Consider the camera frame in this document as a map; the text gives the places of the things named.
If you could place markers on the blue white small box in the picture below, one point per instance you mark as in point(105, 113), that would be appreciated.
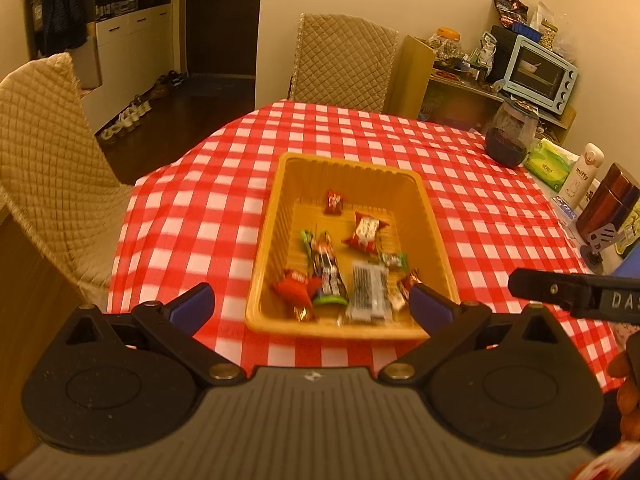
point(565, 214)

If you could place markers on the small green candy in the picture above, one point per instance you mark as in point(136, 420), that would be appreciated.
point(394, 261)

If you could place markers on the green tissue pack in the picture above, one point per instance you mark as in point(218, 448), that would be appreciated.
point(550, 163)

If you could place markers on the wooden shelf unit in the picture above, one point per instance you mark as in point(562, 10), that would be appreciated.
point(420, 90)

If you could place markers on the grey phone stand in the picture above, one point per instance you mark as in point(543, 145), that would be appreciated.
point(596, 242)

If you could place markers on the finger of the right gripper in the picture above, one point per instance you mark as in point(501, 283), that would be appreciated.
point(567, 291)

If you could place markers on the beige quilted chair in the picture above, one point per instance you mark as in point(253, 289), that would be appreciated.
point(55, 179)
point(344, 61)

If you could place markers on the dark glass jar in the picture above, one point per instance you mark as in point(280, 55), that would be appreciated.
point(510, 134)

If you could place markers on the light blue toaster oven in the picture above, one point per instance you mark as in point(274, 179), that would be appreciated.
point(532, 72)

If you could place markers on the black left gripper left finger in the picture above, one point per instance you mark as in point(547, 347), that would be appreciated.
point(152, 345)

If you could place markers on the gold red candy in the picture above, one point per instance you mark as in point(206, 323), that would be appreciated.
point(406, 283)

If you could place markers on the orange lid plastic jar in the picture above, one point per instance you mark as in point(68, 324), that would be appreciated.
point(445, 43)

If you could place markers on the sunflower seed bag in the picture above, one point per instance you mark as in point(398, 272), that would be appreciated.
point(629, 233)

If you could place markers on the red orange snack packet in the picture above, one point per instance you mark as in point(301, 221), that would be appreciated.
point(365, 235)

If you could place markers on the dark snack bag on oven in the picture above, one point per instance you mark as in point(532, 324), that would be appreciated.
point(511, 12)

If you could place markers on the blue thermos jug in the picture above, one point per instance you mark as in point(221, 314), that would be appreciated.
point(630, 267)

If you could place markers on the white grey snack packet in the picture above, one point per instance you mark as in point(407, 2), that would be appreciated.
point(369, 301)

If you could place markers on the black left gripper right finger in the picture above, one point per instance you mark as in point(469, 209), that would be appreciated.
point(469, 344)

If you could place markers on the brown metal canister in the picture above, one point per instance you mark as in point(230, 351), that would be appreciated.
point(612, 202)

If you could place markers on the white shoe cabinet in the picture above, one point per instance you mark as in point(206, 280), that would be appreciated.
point(135, 47)

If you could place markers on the white miffy bottle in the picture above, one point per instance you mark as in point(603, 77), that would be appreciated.
point(581, 175)

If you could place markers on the long green snack bar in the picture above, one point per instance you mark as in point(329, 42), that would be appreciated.
point(326, 283)

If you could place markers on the person's hand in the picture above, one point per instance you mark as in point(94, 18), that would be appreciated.
point(627, 398)

